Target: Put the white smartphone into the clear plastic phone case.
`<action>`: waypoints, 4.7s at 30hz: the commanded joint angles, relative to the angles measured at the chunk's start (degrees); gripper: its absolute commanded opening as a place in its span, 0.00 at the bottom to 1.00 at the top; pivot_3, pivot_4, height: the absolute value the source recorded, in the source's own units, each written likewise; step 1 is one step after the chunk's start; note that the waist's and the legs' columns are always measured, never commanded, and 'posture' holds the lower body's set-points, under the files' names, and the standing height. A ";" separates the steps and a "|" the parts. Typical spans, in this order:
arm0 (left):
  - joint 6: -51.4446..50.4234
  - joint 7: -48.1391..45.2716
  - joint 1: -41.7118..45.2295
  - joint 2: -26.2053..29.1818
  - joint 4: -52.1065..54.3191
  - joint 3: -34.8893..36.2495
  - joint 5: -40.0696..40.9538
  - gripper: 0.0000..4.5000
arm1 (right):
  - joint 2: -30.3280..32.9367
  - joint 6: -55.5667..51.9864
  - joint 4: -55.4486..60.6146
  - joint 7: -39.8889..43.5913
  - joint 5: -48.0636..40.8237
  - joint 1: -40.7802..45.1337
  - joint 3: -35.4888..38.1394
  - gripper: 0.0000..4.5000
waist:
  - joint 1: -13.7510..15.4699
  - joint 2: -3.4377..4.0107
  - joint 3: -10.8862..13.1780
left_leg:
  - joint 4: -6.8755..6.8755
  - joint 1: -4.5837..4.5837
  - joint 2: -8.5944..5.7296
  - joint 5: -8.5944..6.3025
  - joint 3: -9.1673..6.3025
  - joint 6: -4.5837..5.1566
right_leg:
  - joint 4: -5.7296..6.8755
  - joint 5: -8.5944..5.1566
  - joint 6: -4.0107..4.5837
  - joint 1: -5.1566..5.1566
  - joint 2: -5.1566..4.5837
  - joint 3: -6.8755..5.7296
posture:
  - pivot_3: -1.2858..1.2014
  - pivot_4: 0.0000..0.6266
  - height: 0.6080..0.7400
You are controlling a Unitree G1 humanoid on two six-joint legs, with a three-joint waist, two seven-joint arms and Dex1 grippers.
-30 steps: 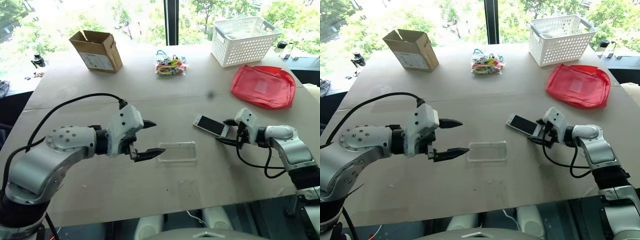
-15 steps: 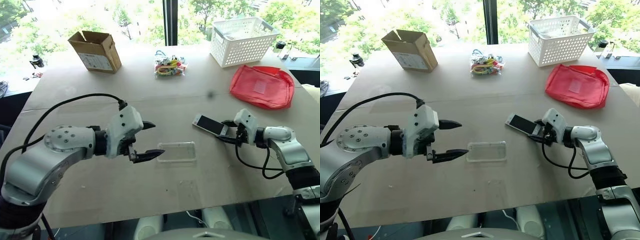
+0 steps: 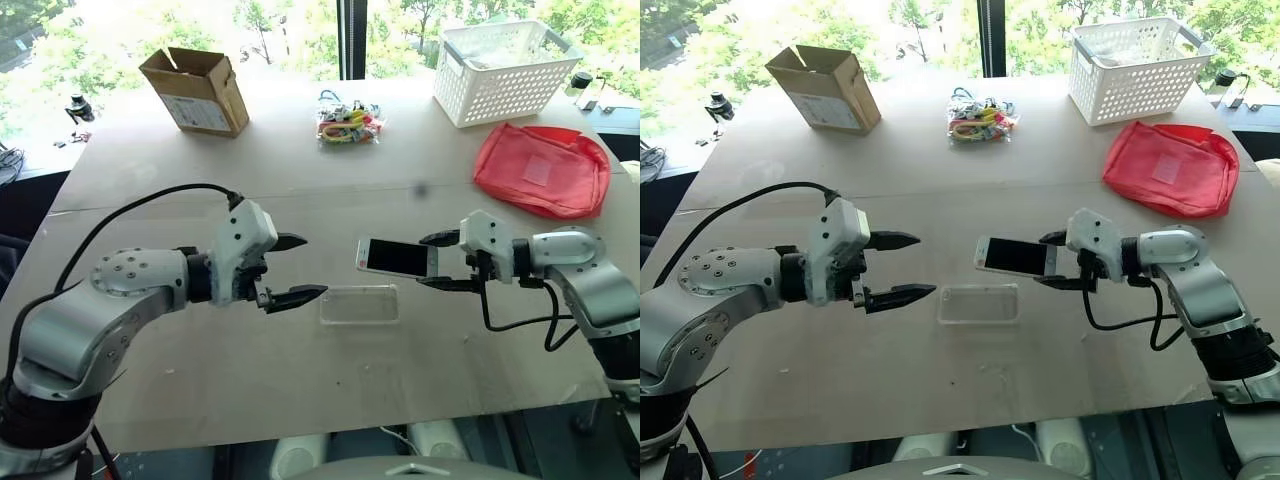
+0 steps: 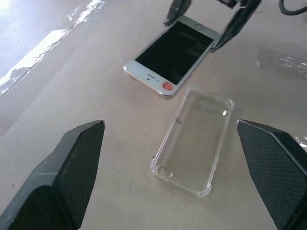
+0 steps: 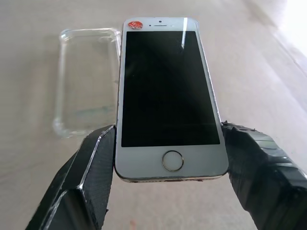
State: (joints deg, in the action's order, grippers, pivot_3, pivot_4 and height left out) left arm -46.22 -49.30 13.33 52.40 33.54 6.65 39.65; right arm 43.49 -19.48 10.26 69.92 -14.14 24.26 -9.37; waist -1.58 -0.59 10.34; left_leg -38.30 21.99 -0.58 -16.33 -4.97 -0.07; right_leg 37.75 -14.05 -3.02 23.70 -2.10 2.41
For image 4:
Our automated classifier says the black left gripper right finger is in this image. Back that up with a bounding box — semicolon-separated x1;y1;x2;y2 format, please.
236;119;307;230

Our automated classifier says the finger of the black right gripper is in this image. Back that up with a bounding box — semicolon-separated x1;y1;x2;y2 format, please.
210;0;261;53
164;0;191;26

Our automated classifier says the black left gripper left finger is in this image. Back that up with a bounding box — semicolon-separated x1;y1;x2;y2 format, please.
0;120;106;230

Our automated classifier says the white smartphone with red sticker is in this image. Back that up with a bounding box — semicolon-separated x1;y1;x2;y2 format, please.
123;15;221;97

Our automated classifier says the clear plastic phone case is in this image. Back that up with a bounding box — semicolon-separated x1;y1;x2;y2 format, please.
150;91;235;197

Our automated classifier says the crumpled clear plastic film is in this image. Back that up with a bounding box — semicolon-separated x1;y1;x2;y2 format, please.
255;46;307;80

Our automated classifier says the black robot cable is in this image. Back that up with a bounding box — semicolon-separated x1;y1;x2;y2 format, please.
279;0;307;16

